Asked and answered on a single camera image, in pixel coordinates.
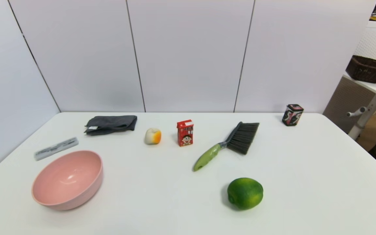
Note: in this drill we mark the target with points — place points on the red milk carton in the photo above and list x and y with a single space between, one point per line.
185 133

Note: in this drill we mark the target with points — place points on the white and orange peach toy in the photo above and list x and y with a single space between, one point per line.
152 136

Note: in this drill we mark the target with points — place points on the folded dark grey cloth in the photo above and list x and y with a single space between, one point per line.
111 124

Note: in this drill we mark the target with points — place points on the green lime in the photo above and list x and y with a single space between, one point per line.
245 193

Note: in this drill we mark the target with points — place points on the black and pink tin can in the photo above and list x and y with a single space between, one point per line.
292 115

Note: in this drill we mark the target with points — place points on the pink plastic bowl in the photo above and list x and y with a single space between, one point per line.
67 179

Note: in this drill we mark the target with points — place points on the clear plastic stationery case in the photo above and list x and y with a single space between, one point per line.
55 148

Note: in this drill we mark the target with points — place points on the white side table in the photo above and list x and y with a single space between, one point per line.
370 87

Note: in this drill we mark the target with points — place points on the dark brown wicker basket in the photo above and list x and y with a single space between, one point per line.
367 70

